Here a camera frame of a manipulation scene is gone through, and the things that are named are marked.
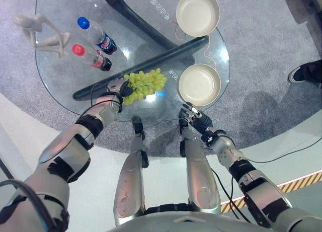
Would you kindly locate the robot leg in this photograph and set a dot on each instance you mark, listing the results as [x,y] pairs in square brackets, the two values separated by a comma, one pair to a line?
[198,171]
[129,176]

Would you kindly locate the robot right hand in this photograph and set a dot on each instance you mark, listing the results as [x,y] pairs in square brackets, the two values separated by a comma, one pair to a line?
[198,120]

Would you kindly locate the cream round plate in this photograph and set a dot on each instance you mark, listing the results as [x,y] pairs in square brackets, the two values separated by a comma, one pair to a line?
[199,84]
[198,13]

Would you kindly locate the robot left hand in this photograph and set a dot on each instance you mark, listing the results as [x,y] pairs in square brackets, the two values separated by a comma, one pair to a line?
[120,86]

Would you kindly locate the yellow black hazard tape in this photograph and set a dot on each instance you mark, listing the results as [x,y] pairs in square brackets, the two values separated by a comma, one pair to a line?
[289,189]

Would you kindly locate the green grape bunch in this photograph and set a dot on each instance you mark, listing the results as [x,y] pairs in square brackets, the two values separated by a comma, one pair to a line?
[146,84]

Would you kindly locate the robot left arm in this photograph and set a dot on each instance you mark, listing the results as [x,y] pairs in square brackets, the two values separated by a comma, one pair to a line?
[68,151]

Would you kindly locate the black table base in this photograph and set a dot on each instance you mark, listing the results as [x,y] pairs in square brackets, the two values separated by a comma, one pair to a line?
[141,58]

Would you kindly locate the blue cap cola bottle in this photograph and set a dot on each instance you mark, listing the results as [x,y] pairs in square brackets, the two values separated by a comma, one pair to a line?
[98,35]

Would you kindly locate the robot right leg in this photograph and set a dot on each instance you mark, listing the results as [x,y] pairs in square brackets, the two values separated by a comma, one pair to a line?
[198,171]

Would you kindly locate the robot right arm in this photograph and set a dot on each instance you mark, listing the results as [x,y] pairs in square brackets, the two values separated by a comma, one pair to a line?
[251,176]

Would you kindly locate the person's shoe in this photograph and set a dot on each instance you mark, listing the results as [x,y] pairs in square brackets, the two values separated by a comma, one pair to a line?
[302,73]

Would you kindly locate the robot left leg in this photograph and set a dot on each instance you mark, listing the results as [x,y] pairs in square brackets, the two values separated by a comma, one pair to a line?
[129,176]

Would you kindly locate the red cap cola bottle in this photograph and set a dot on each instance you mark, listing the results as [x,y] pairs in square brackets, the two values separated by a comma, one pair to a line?
[91,57]

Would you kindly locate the white abstract figure sculpture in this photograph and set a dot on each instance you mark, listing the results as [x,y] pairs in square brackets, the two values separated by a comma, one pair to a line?
[42,33]

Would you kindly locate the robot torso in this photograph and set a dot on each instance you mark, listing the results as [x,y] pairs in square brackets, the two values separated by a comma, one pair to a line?
[186,220]

